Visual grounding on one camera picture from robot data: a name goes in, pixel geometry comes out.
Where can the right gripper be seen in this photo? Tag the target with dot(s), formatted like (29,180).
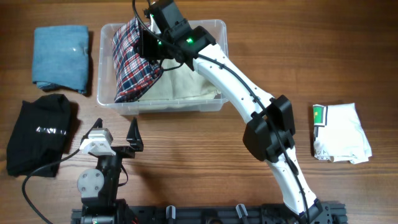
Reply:
(145,48)

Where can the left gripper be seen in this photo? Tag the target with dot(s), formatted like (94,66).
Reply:
(135,140)

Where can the plaid shirt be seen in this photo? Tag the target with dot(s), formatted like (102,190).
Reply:
(134,75)

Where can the cream cloth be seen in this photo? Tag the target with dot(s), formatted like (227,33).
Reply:
(180,84)

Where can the black garment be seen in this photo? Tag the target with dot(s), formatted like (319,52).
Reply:
(39,135)

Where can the white t-shirt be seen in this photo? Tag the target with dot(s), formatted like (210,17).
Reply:
(338,134)

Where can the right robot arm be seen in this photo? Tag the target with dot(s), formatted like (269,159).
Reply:
(270,128)

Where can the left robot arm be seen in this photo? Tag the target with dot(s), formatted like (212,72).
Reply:
(99,186)

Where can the clear plastic storage container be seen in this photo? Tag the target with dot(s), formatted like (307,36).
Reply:
(106,90)

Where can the folded blue denim cloth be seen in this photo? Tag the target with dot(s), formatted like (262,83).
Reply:
(61,58)

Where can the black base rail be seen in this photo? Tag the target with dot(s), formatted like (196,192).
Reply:
(266,213)

